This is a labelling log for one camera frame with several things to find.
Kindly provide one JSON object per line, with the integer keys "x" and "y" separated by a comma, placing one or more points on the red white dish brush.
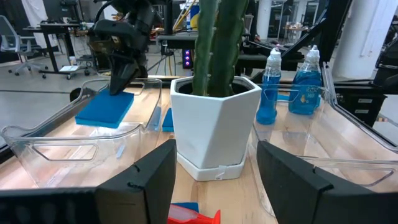
{"x": 205, "y": 219}

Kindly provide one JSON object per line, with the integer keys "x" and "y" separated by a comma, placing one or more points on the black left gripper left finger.
{"x": 146, "y": 186}

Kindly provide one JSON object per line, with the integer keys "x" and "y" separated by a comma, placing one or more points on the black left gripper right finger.
{"x": 286, "y": 186}

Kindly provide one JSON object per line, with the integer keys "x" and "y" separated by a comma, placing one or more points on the computer tower with LEDs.
{"x": 186, "y": 59}

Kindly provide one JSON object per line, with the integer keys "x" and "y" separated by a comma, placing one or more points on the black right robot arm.
{"x": 140, "y": 14}

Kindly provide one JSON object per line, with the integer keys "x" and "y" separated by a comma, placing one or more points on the grey office chair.
{"x": 9, "y": 37}

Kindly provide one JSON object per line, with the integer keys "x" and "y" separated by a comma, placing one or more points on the black metal stand frame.
{"x": 334, "y": 18}

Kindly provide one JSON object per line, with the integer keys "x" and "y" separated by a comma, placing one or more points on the potted cactus in white pot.
{"x": 214, "y": 130}

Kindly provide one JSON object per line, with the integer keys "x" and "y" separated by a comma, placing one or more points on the black drawer cabinet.
{"x": 360, "y": 109}

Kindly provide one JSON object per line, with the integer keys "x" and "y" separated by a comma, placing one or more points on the wide white column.
{"x": 357, "y": 37}

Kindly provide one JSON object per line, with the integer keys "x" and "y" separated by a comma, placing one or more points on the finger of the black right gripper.
{"x": 122, "y": 74}
{"x": 142, "y": 71}

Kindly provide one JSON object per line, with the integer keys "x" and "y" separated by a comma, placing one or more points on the clear plastic bin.
{"x": 367, "y": 165}
{"x": 77, "y": 165}

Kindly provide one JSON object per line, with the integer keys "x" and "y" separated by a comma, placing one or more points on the narrow white column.
{"x": 264, "y": 18}

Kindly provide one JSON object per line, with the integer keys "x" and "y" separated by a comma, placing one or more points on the black desk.
{"x": 49, "y": 29}

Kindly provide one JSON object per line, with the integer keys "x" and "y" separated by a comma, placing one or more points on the green cactus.
{"x": 224, "y": 46}

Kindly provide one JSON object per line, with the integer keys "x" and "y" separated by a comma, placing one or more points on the blue kitchen sponge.
{"x": 168, "y": 123}
{"x": 186, "y": 206}
{"x": 105, "y": 109}

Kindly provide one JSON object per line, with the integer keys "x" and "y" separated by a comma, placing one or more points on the white pot saucer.
{"x": 199, "y": 172}

